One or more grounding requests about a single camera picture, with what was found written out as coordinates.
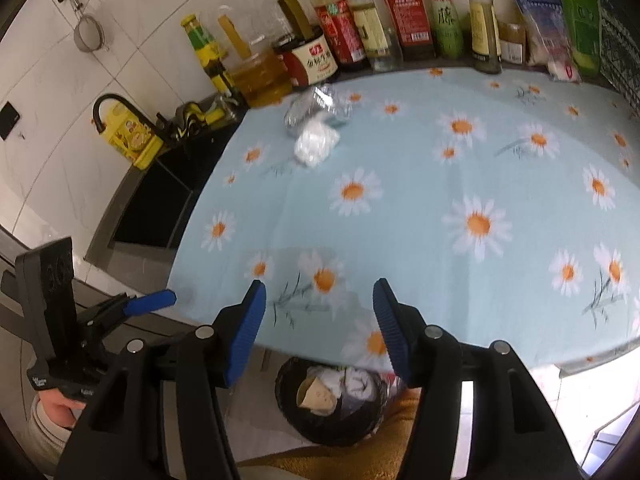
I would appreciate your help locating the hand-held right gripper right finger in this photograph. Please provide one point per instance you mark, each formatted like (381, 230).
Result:
(392, 330)

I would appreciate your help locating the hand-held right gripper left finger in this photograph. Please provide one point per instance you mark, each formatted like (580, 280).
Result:
(247, 330)

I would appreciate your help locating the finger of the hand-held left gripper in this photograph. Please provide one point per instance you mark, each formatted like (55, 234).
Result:
(150, 302)

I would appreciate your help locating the white cloth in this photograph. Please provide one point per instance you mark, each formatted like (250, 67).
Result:
(360, 385)

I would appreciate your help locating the brown paper bag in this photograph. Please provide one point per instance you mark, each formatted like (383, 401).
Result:
(315, 400)

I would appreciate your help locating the black trash bin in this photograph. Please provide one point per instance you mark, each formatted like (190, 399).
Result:
(350, 432)

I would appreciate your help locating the person's left forearm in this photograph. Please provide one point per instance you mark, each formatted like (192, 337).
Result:
(42, 442)

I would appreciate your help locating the person's left hand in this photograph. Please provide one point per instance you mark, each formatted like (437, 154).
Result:
(57, 410)

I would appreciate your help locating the black sink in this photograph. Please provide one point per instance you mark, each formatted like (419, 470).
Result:
(160, 200)

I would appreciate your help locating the yellow oil jug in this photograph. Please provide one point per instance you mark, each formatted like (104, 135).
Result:
(132, 137)

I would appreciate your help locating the daisy print blue tablecloth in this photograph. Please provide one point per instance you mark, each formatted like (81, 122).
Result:
(425, 160)

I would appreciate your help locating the black yellow cloth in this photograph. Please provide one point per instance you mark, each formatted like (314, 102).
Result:
(187, 120)

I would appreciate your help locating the yellow green sponge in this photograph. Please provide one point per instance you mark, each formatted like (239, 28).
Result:
(214, 116)

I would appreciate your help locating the crumpled clear plastic bag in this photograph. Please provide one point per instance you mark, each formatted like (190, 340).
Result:
(315, 142)

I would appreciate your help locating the black faucet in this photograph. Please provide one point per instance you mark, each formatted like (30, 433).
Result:
(112, 100)

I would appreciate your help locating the steel soap dispenser pump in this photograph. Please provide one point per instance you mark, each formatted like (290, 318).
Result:
(231, 101)

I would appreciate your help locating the silver foil bag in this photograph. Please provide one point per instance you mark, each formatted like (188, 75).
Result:
(315, 105)

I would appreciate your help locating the large cooking oil jug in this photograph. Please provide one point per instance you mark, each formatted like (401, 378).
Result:
(260, 75)

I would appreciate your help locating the yellow green label oil bottle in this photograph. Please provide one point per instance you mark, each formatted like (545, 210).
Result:
(202, 45)

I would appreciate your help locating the metal strainer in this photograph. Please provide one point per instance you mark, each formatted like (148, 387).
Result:
(90, 32)

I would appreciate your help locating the dark sauce jar red label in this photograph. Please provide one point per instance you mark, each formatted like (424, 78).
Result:
(310, 60)

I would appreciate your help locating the clear vinegar bottle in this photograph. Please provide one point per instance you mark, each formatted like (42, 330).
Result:
(372, 25)

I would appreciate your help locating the soy sauce bottle red label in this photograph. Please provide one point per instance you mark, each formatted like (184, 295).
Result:
(337, 25)

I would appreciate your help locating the small brown jar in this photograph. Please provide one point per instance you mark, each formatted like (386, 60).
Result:
(512, 42)

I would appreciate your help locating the red label clear bottle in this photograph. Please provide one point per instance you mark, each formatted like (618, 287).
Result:
(407, 15)

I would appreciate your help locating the yellow cap seasoning bottle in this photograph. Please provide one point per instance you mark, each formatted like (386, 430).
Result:
(482, 25)

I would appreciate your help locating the clear plastic packet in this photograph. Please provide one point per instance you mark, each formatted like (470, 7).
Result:
(545, 25)

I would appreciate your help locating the green packet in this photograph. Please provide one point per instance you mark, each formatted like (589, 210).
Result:
(582, 25)

